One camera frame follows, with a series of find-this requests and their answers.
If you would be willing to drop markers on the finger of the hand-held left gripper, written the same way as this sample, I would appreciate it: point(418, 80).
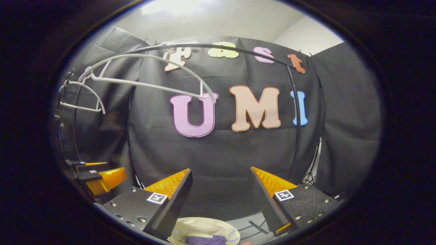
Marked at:
point(92, 166)
point(105, 182)

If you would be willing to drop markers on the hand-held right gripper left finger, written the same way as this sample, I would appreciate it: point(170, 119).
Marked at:
point(173, 204)

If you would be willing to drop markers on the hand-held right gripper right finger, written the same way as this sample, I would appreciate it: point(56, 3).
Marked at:
point(269, 207)

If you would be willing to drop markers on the beige laundry hamper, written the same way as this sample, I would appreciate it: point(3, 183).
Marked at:
point(201, 226)

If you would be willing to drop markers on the white plastic hanger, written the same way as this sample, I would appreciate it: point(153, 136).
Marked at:
point(212, 96)
point(81, 107)

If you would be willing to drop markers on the black clothes rack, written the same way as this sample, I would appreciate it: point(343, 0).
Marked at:
point(298, 136)

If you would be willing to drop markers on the black tripod legs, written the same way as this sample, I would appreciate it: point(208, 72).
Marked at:
point(310, 177)

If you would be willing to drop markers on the black backdrop cloth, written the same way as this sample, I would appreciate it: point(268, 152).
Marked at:
point(347, 119)

